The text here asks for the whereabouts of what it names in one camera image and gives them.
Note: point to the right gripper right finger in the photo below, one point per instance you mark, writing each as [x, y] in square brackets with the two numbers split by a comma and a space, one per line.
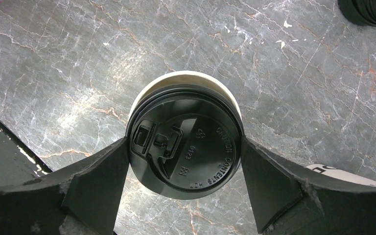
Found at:
[289, 199]

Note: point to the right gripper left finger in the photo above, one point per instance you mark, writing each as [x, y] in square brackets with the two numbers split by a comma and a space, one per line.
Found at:
[80, 199]

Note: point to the white paper coffee cup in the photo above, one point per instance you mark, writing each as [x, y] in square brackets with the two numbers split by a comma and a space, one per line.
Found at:
[341, 174]

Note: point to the stack of black lids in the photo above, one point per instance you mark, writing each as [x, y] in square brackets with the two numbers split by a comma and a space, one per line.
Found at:
[359, 12]

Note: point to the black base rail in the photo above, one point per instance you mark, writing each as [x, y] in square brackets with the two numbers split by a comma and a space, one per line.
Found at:
[18, 163]

